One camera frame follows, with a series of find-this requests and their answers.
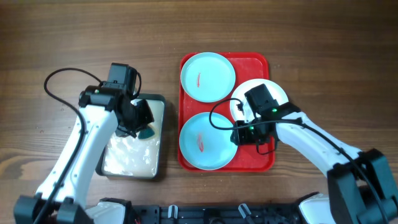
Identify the green yellow sponge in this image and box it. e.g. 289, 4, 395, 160
138, 126, 155, 140

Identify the white plate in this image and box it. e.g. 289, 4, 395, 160
229, 78, 289, 123

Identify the light blue plate front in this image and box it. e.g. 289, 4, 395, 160
179, 112, 238, 170

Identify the light blue plate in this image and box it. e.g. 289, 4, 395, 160
179, 112, 238, 170
180, 52, 236, 103

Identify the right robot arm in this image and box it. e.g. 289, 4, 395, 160
231, 101, 397, 223

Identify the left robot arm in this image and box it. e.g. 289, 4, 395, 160
14, 86, 154, 223

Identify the black tray with soapy water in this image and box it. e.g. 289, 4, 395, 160
95, 93, 166, 179

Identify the red plastic tray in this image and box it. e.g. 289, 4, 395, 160
178, 52, 275, 172

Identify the light blue plate rear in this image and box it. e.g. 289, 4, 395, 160
180, 52, 236, 103

